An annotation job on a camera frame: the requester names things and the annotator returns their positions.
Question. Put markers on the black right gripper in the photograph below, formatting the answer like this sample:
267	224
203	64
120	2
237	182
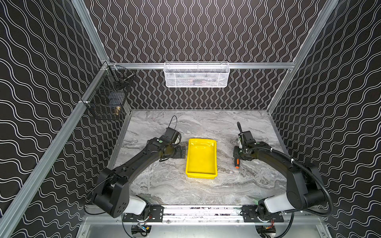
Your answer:
238	152

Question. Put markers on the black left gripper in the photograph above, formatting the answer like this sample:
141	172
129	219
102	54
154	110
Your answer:
180	151

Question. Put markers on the black orange screwdriver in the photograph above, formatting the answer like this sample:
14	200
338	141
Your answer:
237	163

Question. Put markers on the yellow plastic bin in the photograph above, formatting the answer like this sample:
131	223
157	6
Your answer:
202	159

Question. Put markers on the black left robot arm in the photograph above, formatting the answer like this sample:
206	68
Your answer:
112	191

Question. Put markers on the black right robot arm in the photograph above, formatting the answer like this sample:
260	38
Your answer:
305	190

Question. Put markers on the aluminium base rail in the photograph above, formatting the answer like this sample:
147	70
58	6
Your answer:
189	215

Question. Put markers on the clear plastic wall basket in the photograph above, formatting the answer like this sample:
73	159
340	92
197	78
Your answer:
214	74

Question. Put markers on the black wire wall basket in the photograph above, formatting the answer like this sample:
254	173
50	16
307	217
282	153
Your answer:
107	102

